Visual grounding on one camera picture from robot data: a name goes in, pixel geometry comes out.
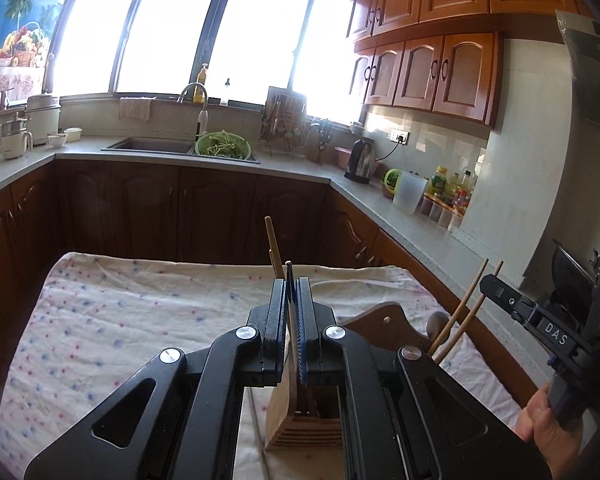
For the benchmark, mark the stainless electric kettle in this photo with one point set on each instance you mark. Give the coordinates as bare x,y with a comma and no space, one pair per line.
362,162

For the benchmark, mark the steel kitchen sink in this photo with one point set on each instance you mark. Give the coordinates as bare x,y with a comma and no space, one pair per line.
150,146

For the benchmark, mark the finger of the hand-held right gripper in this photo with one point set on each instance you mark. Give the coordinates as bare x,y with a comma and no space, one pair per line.
530,320

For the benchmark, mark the black wok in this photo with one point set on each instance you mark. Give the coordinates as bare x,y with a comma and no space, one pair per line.
572,275

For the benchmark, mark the dish rack with boards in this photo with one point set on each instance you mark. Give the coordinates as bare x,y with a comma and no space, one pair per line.
285,120

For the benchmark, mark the person's right hand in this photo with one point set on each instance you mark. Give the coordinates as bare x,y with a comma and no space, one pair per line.
542,430

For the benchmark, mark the steel spoon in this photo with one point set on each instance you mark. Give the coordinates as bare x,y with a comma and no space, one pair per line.
437,325

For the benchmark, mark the white wall outlet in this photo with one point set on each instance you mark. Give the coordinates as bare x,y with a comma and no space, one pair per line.
399,136

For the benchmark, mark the grey kitchen countertop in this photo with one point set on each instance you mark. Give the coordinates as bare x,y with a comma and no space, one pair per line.
360,195

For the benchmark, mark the white square dish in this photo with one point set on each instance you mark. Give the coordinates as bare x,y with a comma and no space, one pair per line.
73,134

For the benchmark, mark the white translucent pitcher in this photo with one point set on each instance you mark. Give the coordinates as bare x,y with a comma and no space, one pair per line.
410,192

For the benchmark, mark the small white bowl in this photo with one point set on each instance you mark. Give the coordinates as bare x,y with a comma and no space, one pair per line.
56,141

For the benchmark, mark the cooking oil bottle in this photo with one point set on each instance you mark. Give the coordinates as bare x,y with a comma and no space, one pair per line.
438,182
466,182

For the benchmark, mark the grey range hood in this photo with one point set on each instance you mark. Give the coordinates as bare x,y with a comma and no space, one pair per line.
595,75

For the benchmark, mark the small white electric pot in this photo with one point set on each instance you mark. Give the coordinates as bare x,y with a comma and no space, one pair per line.
15,140

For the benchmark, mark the tall white steamer pot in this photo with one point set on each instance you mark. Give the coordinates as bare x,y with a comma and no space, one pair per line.
42,120

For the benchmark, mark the large kitchen window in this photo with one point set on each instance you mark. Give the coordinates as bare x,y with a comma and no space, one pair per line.
170,35

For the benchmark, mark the yellow soap bottle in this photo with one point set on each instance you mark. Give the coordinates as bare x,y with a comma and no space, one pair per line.
200,87

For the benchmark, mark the wooden wall cabinets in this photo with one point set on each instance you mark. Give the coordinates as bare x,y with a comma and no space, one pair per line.
430,70

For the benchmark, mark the green cup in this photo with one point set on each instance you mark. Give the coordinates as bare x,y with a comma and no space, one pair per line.
391,182

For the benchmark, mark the wooden utensil holder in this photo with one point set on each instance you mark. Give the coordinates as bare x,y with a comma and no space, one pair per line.
375,320

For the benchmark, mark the tropical fruit wall poster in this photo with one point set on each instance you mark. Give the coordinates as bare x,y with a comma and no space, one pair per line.
25,20

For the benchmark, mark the white dish cloth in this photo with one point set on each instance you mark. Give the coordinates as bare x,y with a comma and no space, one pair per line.
135,109

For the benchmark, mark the small clear bottle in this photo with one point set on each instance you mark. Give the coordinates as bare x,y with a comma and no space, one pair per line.
225,95

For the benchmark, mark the green colander with vegetables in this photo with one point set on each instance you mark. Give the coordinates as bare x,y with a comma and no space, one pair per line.
223,146

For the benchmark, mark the chrome sink faucet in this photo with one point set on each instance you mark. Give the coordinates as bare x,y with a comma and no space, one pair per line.
202,115

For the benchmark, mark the condiment bottles group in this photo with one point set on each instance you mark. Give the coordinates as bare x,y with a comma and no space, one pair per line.
442,212

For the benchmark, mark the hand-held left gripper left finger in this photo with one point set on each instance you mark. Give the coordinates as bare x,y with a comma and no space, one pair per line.
195,390

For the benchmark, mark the wooden base cabinets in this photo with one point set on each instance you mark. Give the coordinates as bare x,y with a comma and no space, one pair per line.
155,210

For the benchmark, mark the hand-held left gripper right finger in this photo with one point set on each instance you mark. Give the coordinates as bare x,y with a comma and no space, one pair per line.
380,400

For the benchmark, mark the pink basin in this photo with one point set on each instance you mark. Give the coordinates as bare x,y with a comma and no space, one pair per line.
342,156

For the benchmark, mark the white dotted tablecloth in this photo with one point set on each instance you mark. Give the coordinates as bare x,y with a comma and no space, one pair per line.
130,320

